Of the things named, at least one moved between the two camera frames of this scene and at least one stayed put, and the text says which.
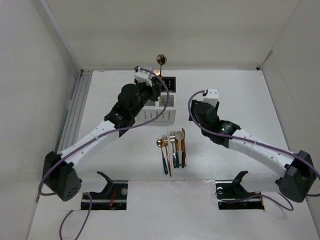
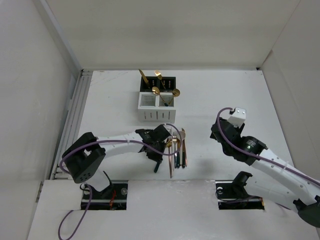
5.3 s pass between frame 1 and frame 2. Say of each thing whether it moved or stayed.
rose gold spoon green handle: moved
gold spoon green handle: moved
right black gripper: moved
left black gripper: moved
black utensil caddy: stayed
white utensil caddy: stayed
